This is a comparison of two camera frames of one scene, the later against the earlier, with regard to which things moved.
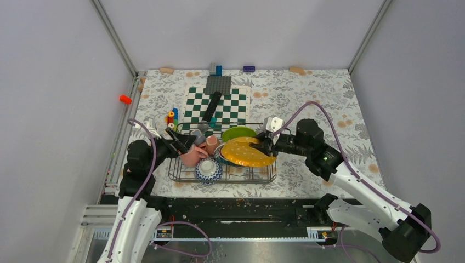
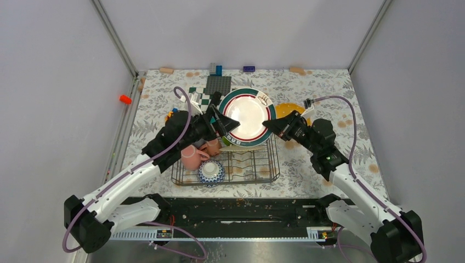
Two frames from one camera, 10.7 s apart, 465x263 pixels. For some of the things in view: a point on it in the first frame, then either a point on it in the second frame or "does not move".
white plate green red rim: (219, 156) → (250, 108)
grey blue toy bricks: (215, 70) does not move
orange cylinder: (125, 99) does not move
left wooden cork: (167, 70) does not move
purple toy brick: (249, 68) does not move
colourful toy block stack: (173, 118) does not move
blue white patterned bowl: (209, 171) does not move
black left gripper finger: (182, 141) → (225, 124)
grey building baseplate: (218, 84) does not move
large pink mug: (192, 159) does not move
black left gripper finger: (174, 146) → (216, 120)
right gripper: (266, 147) → (282, 130)
